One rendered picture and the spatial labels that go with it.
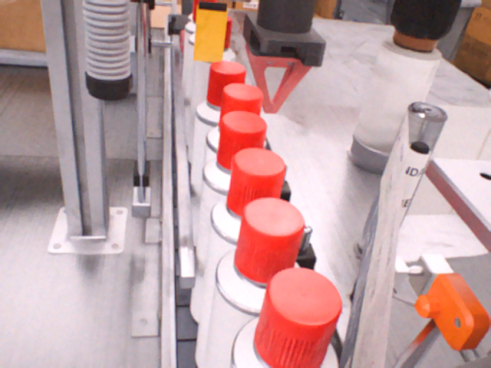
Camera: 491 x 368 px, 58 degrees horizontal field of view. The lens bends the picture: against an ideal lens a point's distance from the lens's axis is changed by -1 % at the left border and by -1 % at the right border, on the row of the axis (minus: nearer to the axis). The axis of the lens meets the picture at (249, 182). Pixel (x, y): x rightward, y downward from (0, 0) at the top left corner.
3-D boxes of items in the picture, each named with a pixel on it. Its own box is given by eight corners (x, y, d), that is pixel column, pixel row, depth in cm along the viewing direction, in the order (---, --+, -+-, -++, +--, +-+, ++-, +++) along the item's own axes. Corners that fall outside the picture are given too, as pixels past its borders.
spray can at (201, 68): (225, 171, 63) (245, 25, 51) (189, 172, 61) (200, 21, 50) (219, 152, 67) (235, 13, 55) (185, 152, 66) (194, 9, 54)
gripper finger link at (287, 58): (288, 96, 56) (301, 21, 51) (303, 123, 50) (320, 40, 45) (235, 94, 54) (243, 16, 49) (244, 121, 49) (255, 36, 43)
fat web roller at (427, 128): (397, 265, 51) (462, 122, 41) (360, 266, 51) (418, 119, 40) (381, 239, 55) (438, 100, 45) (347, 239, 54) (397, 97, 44)
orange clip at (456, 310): (475, 354, 19) (498, 322, 18) (434, 357, 18) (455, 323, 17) (441, 300, 21) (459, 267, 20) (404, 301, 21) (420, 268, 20)
